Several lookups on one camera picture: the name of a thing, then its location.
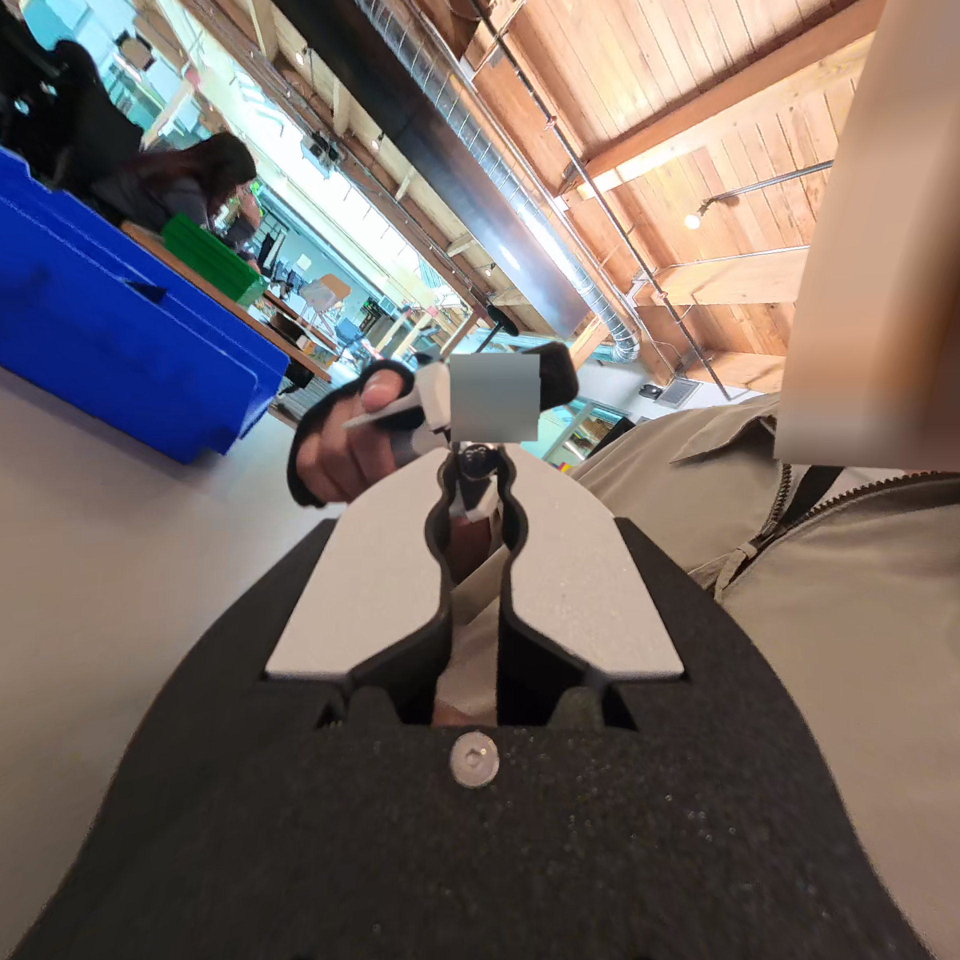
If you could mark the silver ventilation duct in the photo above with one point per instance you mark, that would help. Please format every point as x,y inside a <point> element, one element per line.
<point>495,165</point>

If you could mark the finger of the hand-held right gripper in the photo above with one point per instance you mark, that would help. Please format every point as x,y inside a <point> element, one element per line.
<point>461,483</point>
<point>492,488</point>

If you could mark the person's right forearm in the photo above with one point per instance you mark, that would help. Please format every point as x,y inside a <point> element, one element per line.
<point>468,543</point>

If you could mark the blue divided storage bin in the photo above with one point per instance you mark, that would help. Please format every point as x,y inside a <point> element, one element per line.
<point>105,330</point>

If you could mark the brown wooden table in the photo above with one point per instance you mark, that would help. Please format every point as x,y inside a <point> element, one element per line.
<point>240,300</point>

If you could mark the green storage bin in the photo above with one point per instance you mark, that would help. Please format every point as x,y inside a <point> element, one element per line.
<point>210,255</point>

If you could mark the person's right hand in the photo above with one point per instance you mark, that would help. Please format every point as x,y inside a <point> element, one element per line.
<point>338,450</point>

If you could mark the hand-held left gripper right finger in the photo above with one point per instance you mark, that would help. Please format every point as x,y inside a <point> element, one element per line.
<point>593,600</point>

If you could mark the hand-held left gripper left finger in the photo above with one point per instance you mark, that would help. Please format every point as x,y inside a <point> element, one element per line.
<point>353,600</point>

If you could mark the black office chair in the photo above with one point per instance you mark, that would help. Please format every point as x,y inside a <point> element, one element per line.
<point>68,105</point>

